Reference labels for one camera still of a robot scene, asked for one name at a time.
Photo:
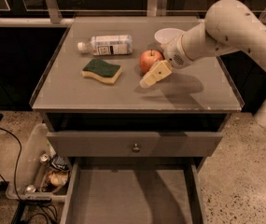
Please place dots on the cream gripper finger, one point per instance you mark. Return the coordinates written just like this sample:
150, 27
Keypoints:
157, 72

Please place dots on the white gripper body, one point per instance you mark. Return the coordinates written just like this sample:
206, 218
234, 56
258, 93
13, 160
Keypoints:
174, 54

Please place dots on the red apple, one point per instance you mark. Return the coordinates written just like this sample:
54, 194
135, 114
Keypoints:
148, 58

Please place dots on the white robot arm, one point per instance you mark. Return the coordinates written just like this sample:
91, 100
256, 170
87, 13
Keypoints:
229, 26

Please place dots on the round metal drawer knob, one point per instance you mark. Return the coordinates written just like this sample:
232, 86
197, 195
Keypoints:
135, 148

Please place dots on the grey drawer cabinet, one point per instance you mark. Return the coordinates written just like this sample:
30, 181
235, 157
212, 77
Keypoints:
199, 98

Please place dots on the grey top drawer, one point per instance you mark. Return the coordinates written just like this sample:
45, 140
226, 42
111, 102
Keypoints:
119, 144

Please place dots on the open grey middle drawer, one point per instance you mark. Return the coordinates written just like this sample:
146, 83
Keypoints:
134, 191

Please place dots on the white ceramic bowl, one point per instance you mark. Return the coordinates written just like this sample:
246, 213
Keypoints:
165, 35

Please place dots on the green yellow sponge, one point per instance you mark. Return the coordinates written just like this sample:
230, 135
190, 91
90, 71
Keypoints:
102, 71

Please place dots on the clear plastic bottle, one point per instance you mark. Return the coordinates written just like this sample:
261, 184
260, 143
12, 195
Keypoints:
103, 45

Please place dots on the silver can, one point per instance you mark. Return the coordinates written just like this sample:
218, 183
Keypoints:
44, 159

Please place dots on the crumpled snack bag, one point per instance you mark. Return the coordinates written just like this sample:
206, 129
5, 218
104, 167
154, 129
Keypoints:
56, 175

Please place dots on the clear plastic storage bin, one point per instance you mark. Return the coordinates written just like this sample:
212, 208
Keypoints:
26, 184

